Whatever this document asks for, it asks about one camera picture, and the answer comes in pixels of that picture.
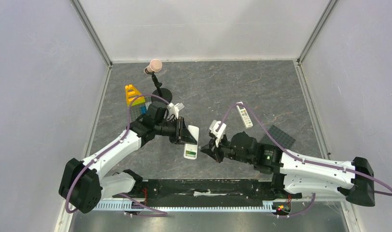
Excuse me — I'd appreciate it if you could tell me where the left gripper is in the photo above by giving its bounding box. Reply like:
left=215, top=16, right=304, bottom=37
left=154, top=116, right=196, bottom=145

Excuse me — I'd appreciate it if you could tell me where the white grey remote control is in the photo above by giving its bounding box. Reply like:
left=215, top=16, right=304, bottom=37
left=183, top=125, right=199, bottom=160

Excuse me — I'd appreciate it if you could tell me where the green battery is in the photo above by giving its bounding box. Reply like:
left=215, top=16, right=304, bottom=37
left=184, top=153, right=197, bottom=160

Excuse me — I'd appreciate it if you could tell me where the long white remote control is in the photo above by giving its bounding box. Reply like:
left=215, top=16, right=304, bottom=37
left=236, top=101, right=253, bottom=129

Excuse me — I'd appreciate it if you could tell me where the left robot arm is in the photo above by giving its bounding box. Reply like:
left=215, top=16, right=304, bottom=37
left=58, top=101, right=199, bottom=213

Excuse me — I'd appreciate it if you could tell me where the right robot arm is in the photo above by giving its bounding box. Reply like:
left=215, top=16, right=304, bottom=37
left=200, top=132, right=375, bottom=207

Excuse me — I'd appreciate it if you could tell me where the blue toy brick block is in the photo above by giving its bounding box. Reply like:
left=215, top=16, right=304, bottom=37
left=129, top=96, right=152, bottom=123

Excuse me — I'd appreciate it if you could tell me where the yellow toy brick tower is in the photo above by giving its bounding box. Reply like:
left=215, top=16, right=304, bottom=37
left=125, top=84, right=146, bottom=106

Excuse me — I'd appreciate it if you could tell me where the dark studded baseplate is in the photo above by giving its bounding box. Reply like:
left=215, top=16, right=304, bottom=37
left=260, top=125, right=296, bottom=149

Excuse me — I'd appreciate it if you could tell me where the pink microphone on stand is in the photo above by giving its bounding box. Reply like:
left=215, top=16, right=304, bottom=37
left=144, top=59, right=172, bottom=104

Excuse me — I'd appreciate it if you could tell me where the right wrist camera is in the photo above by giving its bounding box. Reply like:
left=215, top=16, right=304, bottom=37
left=209, top=120, right=226, bottom=147

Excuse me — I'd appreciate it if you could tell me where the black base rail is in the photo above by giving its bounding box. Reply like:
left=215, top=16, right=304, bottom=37
left=128, top=178, right=302, bottom=207

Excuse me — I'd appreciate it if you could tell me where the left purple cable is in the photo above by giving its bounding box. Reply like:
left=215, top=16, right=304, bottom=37
left=65, top=94, right=171, bottom=214

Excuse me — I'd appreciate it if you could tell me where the white cable duct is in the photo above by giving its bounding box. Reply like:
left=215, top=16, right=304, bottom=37
left=93, top=198, right=286, bottom=213

